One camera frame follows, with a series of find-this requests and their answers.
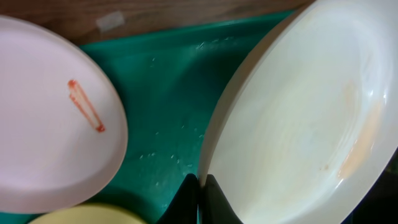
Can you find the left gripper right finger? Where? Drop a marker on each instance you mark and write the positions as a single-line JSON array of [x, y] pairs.
[[215, 208]]

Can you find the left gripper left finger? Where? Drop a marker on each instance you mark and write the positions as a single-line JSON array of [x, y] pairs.
[[183, 208]]

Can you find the white plate with faint stain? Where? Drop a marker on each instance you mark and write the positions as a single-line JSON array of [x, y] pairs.
[[308, 121]]

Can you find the white plate with red streak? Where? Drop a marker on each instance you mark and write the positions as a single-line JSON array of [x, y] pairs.
[[63, 126]]

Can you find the teal plastic tray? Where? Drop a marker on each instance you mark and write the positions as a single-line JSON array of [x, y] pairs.
[[169, 83]]

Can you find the yellow plate with orange stain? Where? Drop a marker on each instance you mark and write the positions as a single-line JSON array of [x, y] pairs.
[[90, 214]]

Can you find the clear tape piece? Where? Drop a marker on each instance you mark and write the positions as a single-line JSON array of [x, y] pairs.
[[110, 21]]

